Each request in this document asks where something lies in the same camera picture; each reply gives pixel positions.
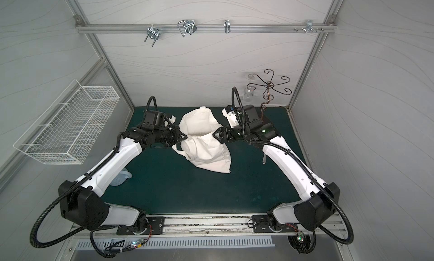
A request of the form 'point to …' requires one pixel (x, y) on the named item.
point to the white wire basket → (69, 128)
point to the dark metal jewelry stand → (268, 85)
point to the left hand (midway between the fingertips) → (188, 137)
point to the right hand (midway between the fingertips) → (220, 131)
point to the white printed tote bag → (201, 147)
